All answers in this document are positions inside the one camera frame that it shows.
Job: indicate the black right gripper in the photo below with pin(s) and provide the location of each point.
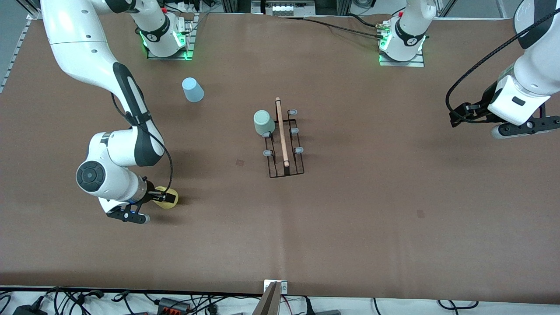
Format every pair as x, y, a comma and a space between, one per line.
152, 195

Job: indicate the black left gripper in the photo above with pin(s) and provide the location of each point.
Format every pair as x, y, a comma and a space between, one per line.
480, 106

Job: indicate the yellow plastic cup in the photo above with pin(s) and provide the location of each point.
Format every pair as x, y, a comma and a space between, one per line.
169, 205

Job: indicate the pale green plastic cup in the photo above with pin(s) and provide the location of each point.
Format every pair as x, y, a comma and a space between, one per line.
264, 124

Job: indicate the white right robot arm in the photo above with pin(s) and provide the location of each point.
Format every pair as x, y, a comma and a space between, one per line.
78, 39

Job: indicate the light blue plastic cup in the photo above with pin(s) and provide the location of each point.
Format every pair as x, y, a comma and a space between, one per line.
193, 91

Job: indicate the black box orange levers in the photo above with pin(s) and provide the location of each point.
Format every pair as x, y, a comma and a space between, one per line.
173, 306

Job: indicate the brown table cover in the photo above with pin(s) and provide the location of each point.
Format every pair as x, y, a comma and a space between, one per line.
306, 227

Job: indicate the black power adapter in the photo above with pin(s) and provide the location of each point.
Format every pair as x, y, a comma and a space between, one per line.
28, 310

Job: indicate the white power strip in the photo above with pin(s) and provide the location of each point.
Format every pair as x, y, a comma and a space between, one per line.
188, 5

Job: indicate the grey control device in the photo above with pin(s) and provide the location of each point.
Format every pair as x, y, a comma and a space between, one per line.
284, 8

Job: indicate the left arm aluminium base plate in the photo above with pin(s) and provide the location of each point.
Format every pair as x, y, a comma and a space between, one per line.
402, 64

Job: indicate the grey camera stand post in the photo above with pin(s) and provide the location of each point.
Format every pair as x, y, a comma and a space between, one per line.
267, 304

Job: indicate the right arm aluminium base plate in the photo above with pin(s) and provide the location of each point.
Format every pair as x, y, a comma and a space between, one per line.
190, 39

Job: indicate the perforated aluminium rail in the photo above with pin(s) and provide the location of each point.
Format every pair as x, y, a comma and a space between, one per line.
13, 57

